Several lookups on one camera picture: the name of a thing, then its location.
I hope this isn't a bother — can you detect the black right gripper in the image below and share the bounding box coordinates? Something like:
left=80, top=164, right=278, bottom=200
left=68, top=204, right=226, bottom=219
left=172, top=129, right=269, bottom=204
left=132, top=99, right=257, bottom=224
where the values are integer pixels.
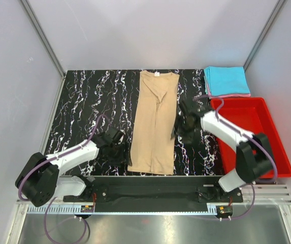
left=171, top=114, right=197, bottom=144

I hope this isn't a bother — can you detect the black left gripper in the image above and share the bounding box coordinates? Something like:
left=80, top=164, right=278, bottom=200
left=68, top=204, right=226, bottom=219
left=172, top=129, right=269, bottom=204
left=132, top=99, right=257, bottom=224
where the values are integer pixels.
left=108, top=141, right=132, bottom=167

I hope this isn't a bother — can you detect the beige t shirt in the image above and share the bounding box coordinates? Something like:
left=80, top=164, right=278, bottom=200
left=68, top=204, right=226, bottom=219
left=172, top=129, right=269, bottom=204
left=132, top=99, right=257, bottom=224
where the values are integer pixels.
left=127, top=71, right=179, bottom=175

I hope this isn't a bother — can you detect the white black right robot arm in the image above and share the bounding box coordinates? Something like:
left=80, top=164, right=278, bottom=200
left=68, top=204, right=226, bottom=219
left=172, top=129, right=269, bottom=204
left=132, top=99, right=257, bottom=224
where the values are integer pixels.
left=172, top=101, right=278, bottom=202

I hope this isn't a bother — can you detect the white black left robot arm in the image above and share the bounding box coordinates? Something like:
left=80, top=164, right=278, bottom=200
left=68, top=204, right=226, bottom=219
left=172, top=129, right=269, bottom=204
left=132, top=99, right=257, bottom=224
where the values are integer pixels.
left=15, top=127, right=128, bottom=207

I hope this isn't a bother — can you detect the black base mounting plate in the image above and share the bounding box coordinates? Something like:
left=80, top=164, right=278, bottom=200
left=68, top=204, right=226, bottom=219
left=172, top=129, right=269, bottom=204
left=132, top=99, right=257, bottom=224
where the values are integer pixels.
left=63, top=176, right=243, bottom=214

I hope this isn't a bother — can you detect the folded light blue t shirt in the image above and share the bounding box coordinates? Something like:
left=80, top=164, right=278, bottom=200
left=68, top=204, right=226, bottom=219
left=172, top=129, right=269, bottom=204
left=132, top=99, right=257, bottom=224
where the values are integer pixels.
left=204, top=66, right=250, bottom=96

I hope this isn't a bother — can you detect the red plastic bin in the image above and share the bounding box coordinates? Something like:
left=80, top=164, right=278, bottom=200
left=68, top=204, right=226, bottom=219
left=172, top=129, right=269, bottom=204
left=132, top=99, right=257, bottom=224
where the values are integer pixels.
left=208, top=97, right=291, bottom=180

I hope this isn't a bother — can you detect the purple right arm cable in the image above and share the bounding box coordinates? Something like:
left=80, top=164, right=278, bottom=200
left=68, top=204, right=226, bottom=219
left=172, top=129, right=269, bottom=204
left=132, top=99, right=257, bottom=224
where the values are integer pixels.
left=190, top=95, right=278, bottom=221

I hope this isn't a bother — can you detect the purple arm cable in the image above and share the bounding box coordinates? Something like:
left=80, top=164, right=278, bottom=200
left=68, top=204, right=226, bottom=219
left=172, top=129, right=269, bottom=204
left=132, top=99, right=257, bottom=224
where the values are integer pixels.
left=190, top=95, right=278, bottom=221
left=17, top=114, right=110, bottom=242

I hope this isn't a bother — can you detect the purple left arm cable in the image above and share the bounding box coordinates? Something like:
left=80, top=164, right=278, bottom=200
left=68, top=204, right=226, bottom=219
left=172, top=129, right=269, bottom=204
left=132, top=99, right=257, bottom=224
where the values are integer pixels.
left=17, top=114, right=110, bottom=242

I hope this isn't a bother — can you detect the white slotted cable duct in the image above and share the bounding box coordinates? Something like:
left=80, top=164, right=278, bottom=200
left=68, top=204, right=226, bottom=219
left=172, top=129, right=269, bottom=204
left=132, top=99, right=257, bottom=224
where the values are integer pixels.
left=27, top=204, right=95, bottom=215

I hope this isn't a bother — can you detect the left aluminium corner post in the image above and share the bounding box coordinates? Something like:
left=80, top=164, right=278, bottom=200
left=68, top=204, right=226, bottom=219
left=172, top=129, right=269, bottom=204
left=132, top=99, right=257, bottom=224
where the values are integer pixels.
left=19, top=0, right=66, bottom=79

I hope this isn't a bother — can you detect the aluminium corner post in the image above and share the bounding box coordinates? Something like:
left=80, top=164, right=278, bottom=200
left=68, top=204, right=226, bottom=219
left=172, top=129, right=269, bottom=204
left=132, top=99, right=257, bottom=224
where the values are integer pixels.
left=243, top=0, right=287, bottom=71
left=19, top=0, right=66, bottom=79

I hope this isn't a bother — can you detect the right aluminium corner post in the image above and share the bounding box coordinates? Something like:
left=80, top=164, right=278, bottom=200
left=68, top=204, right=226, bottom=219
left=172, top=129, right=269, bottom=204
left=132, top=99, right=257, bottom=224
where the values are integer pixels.
left=243, top=0, right=287, bottom=71

